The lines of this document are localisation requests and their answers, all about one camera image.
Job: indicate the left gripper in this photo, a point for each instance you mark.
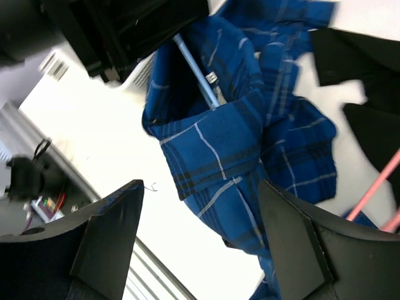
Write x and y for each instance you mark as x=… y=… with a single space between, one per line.
x=110 y=38

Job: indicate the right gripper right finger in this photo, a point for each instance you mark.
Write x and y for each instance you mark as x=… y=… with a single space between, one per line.
x=319 y=255

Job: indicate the light blue hanger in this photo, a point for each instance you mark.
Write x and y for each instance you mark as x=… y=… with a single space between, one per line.
x=204 y=86

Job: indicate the blue plaid shirt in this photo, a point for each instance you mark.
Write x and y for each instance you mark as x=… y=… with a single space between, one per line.
x=217 y=157

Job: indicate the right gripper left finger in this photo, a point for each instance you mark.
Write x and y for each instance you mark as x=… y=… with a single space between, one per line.
x=84 y=255

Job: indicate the aluminium front rail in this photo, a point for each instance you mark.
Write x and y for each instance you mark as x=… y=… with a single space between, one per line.
x=40 y=185

